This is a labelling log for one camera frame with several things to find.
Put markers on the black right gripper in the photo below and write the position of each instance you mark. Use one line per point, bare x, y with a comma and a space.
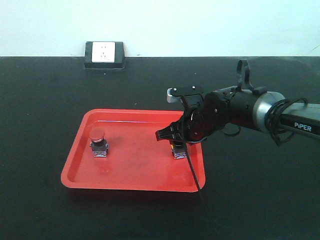
201, 123

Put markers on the red plastic tray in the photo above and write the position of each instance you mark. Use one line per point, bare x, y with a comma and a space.
135, 159

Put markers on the red mushroom push button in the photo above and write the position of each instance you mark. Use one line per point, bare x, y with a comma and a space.
98, 143

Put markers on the white wall socket black box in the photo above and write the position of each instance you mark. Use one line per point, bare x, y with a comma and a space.
104, 55

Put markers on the yellow mushroom push button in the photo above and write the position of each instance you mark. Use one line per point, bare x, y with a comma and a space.
178, 150

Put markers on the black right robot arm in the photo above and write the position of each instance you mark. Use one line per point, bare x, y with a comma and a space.
258, 109

